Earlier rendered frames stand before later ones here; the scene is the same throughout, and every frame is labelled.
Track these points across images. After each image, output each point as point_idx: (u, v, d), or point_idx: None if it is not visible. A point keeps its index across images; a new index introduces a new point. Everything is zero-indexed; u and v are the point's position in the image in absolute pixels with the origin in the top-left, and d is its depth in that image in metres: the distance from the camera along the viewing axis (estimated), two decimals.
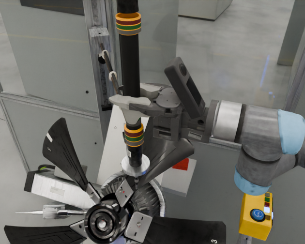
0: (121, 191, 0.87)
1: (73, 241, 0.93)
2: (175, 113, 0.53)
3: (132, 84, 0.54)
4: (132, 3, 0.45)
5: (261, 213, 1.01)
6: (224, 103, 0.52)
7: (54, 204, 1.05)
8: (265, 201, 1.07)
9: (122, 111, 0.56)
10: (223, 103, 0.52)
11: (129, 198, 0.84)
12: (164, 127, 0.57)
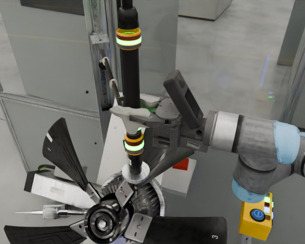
0: (121, 191, 0.87)
1: (73, 241, 0.93)
2: (174, 124, 0.54)
3: (132, 96, 0.56)
4: (132, 20, 0.47)
5: (261, 213, 1.01)
6: (221, 114, 0.53)
7: (54, 204, 1.05)
8: (265, 201, 1.07)
9: (123, 121, 0.58)
10: (221, 114, 0.53)
11: (129, 198, 0.84)
12: (164, 137, 0.59)
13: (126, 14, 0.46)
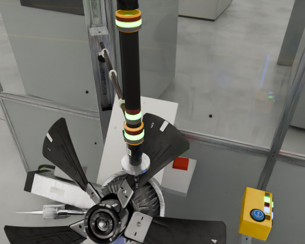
0: (138, 225, 0.85)
1: (77, 183, 0.94)
2: None
3: (132, 82, 0.54)
4: (132, 0, 0.45)
5: (261, 213, 1.01)
6: None
7: (54, 204, 1.05)
8: (265, 201, 1.07)
9: None
10: None
11: (135, 239, 0.83)
12: None
13: None
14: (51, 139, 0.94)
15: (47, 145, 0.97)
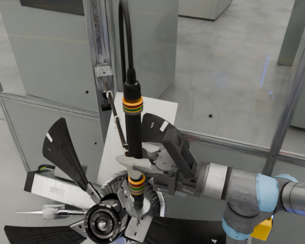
0: (140, 225, 0.85)
1: (77, 183, 0.94)
2: (171, 175, 0.63)
3: (135, 148, 0.64)
4: (136, 93, 0.56)
5: None
6: (213, 167, 0.62)
7: (54, 204, 1.05)
8: None
9: (127, 169, 0.67)
10: (212, 167, 0.62)
11: (135, 239, 0.83)
12: (162, 182, 0.67)
13: (131, 89, 0.55)
14: (51, 139, 0.94)
15: (47, 145, 0.97)
